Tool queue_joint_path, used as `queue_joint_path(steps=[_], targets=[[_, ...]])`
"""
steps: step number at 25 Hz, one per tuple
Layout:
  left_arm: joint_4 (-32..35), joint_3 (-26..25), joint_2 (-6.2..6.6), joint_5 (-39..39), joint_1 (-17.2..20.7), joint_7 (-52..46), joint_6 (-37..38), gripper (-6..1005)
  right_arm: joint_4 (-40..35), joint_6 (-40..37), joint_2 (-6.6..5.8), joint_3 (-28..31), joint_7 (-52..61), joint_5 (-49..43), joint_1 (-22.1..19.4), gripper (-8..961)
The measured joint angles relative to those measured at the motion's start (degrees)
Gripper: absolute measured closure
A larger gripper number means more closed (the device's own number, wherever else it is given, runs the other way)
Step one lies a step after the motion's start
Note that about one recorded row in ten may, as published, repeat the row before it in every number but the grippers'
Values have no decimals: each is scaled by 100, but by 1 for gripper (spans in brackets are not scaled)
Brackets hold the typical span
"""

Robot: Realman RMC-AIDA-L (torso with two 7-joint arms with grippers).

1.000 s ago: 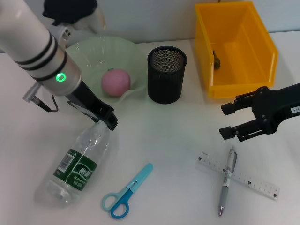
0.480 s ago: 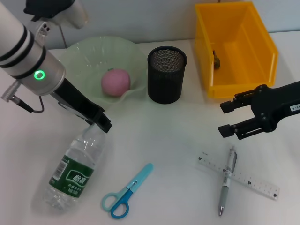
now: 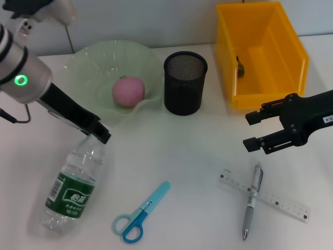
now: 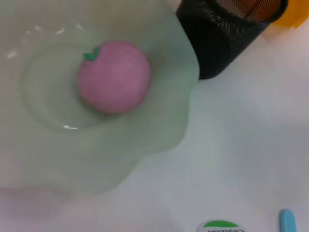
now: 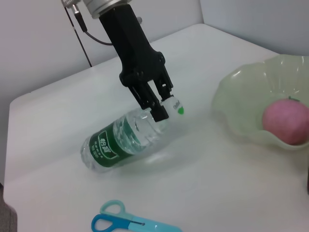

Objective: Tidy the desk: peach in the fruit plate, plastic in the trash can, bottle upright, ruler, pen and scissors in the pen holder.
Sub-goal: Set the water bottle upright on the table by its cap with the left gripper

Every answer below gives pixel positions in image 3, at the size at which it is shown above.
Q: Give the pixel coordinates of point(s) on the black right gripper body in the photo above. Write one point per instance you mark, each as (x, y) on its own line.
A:
(304, 117)

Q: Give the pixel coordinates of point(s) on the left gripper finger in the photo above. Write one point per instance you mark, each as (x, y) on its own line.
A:
(101, 135)

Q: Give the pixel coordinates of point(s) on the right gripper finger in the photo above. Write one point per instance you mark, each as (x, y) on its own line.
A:
(251, 144)
(252, 117)

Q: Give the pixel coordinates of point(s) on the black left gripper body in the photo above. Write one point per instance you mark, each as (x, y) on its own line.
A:
(67, 109)

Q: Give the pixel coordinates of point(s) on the pink peach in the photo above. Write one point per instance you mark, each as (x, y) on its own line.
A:
(128, 91)

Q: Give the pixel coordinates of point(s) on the clear bottle green label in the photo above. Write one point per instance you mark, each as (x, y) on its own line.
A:
(70, 198)

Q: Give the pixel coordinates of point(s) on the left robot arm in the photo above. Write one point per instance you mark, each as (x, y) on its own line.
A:
(28, 67)

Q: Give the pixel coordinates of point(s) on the pale green glass fruit plate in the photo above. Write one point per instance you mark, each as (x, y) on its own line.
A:
(104, 62)

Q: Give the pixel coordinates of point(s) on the silver ballpoint pen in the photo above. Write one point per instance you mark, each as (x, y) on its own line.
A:
(250, 205)

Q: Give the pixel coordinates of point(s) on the transparent plastic ruler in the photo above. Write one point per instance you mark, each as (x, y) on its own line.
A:
(286, 205)

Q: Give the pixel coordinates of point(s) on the black mesh pen holder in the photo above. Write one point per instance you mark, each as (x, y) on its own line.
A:
(183, 91)

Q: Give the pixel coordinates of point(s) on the blue scissors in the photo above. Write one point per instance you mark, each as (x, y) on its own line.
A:
(140, 213)

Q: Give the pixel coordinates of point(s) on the yellow plastic bin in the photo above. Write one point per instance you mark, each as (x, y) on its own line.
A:
(262, 39)

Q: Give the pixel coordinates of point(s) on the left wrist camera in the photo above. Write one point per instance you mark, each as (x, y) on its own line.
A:
(52, 10)

